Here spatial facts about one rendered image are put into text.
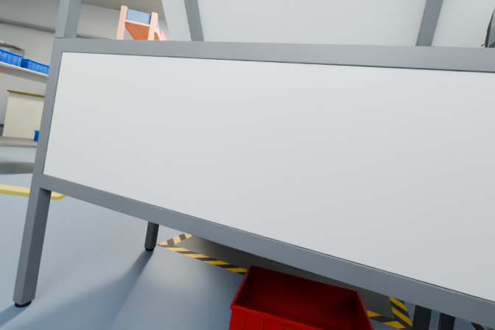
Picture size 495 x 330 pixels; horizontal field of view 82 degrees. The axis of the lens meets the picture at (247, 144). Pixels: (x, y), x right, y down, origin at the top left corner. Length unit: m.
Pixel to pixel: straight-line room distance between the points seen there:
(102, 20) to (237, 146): 8.30
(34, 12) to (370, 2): 8.93
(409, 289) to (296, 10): 0.93
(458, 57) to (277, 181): 0.38
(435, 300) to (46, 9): 9.34
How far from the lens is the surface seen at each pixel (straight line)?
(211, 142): 0.64
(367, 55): 0.59
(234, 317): 0.91
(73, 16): 1.06
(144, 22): 5.35
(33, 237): 1.08
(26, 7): 9.66
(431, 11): 1.10
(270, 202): 0.59
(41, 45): 9.21
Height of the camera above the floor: 0.58
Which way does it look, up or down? level
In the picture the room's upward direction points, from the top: 9 degrees clockwise
